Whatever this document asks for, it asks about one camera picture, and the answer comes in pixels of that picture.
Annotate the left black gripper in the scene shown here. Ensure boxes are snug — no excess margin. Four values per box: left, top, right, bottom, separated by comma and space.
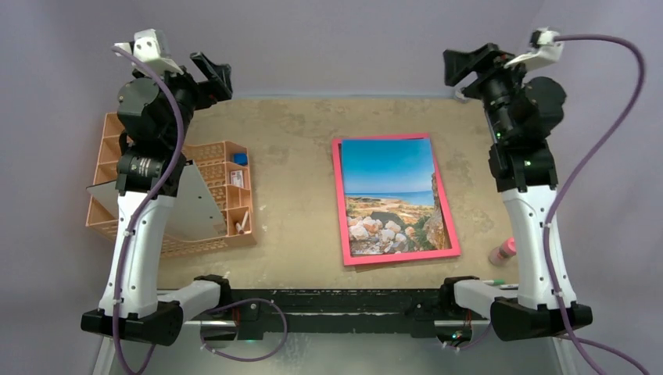
134, 52, 231, 148

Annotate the beach landscape photo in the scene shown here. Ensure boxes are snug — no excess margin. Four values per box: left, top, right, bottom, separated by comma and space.
340, 137, 450, 257

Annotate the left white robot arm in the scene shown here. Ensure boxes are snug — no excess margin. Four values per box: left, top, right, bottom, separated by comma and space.
81, 45, 233, 346

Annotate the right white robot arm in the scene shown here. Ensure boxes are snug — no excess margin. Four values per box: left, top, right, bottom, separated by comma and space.
439, 43, 593, 341

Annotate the orange plastic desk organizer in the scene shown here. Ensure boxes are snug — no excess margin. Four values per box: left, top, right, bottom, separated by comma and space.
86, 113, 257, 258

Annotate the blue stapler in organizer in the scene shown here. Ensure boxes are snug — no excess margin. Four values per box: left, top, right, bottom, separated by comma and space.
231, 152, 249, 166

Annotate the small red white box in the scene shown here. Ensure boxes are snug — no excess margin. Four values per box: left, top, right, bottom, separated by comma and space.
229, 170, 245, 188

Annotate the grey paper sheet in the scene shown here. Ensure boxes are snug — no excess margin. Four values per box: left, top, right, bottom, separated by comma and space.
86, 162, 227, 241

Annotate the white marker in organizer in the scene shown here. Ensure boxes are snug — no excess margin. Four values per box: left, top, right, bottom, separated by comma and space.
235, 210, 249, 234

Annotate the pink glue bottle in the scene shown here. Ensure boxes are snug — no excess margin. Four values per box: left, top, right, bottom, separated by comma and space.
488, 237, 517, 266

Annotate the green white marker pen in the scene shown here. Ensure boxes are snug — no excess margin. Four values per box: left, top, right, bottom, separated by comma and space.
483, 280, 505, 286

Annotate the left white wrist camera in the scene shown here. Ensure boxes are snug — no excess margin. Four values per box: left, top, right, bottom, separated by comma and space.
113, 28, 184, 77

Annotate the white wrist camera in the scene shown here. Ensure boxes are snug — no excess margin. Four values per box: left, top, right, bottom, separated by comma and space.
504, 27, 564, 72
113, 28, 184, 77

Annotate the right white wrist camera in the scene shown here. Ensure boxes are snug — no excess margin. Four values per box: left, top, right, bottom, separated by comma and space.
504, 27, 564, 72

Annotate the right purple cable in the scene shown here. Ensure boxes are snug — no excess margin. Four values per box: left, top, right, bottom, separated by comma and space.
440, 34, 650, 375

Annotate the black mounting rail base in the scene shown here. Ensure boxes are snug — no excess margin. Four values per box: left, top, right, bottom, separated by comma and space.
204, 288, 493, 343

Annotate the aluminium table frame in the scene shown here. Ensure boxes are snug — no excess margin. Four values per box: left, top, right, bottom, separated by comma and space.
93, 320, 577, 375

